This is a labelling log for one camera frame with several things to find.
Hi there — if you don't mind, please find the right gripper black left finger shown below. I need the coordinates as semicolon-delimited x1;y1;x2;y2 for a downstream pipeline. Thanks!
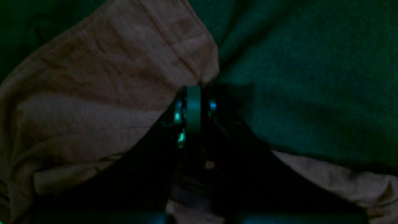
31;86;195;224

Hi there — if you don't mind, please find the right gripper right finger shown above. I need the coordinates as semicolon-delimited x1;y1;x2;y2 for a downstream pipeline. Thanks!
194;86;368;224

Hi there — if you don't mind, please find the red long-sleeve T-shirt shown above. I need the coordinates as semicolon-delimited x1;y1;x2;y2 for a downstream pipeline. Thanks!
1;0;397;224

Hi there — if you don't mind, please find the black table cloth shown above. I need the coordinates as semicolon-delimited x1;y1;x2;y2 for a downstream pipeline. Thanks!
0;0;398;175

